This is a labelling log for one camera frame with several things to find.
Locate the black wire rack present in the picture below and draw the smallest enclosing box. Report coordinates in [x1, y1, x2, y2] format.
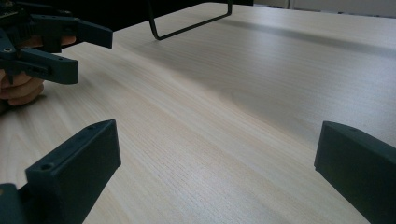
[145, 0, 233, 42]

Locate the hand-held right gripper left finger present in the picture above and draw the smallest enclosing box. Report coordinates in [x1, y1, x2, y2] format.
[18, 119, 122, 224]

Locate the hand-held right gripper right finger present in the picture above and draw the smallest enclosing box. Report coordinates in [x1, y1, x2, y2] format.
[313, 120, 396, 224]

